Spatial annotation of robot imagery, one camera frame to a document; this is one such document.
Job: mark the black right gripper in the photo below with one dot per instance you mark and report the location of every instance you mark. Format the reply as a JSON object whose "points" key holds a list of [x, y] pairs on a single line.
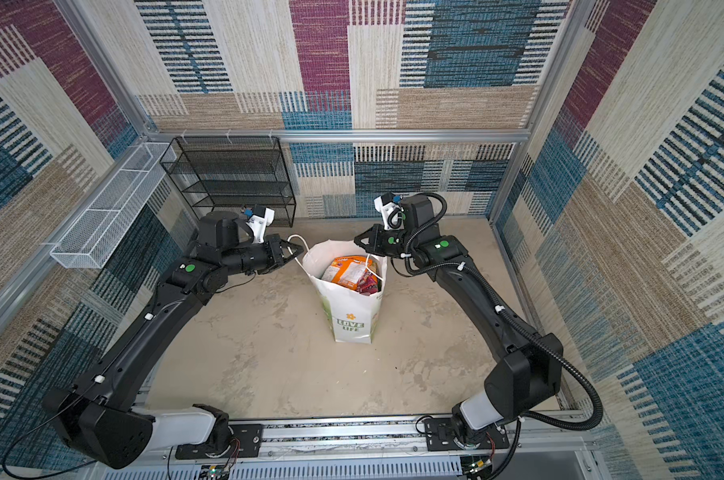
{"points": [[375, 247]]}

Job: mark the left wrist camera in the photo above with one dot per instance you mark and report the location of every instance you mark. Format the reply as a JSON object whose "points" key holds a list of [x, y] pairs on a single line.
{"points": [[258, 219]]}

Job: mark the white floral paper bag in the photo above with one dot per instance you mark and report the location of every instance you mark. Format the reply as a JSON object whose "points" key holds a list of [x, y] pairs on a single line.
{"points": [[352, 316]]}

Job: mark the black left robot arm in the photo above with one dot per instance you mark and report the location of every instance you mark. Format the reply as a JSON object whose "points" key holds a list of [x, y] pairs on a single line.
{"points": [[95, 416]]}

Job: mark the white wire mesh basket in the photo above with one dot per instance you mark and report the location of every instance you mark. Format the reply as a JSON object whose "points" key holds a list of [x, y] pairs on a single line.
{"points": [[92, 239]]}

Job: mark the black wire mesh shelf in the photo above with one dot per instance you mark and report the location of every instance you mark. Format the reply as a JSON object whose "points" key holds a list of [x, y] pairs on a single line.
{"points": [[231, 174]]}

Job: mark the orange Fox's candy bag back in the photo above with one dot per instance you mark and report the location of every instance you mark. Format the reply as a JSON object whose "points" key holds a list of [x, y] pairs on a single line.
{"points": [[369, 284]]}

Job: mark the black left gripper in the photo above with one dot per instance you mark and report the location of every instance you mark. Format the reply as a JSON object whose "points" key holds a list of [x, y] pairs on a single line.
{"points": [[272, 246]]}

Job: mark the orange snack bag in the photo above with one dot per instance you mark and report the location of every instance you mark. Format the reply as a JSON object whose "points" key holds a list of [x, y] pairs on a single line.
{"points": [[347, 271]]}

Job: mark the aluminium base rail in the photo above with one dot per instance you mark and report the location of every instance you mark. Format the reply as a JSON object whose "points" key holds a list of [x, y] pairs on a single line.
{"points": [[379, 447]]}

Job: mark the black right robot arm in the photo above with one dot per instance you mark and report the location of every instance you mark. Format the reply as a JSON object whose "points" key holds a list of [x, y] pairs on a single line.
{"points": [[526, 373]]}

